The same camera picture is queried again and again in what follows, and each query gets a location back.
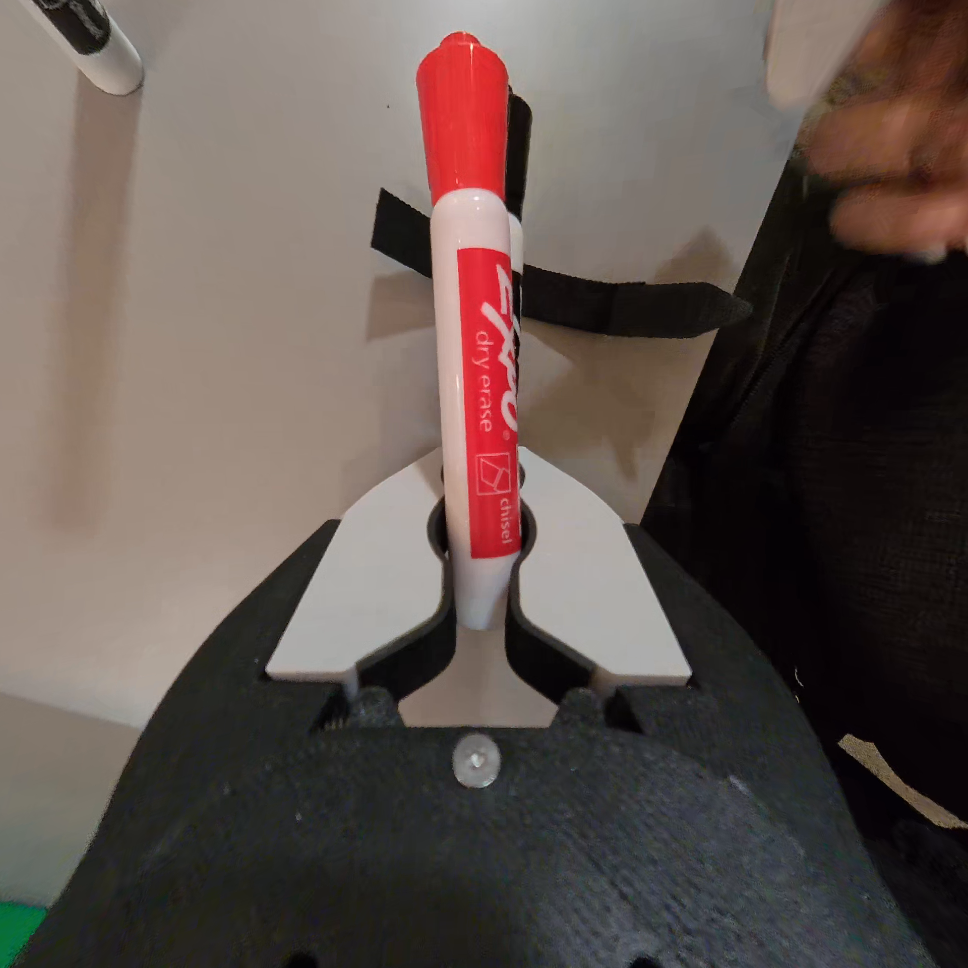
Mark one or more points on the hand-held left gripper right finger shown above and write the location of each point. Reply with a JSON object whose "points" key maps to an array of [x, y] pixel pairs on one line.
{"points": [[605, 590]]}

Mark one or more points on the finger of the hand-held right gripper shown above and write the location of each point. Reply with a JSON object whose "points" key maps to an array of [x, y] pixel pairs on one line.
{"points": [[817, 45]]}

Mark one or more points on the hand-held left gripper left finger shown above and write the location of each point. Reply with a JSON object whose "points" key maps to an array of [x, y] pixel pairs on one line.
{"points": [[363, 590]]}

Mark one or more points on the red dry erase marker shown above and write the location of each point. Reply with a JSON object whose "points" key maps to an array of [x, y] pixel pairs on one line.
{"points": [[484, 340]]}

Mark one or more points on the black dry erase marker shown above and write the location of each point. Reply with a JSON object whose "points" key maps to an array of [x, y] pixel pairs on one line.
{"points": [[113, 64], [520, 151]]}

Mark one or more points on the person's right hand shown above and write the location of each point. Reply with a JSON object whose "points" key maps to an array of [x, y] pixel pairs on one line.
{"points": [[907, 136]]}

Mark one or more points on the person's torso in black sweater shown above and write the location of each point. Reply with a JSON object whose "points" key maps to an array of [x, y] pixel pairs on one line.
{"points": [[832, 529]]}

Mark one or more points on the green plastic bin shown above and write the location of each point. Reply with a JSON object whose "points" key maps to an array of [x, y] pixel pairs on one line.
{"points": [[19, 926]]}

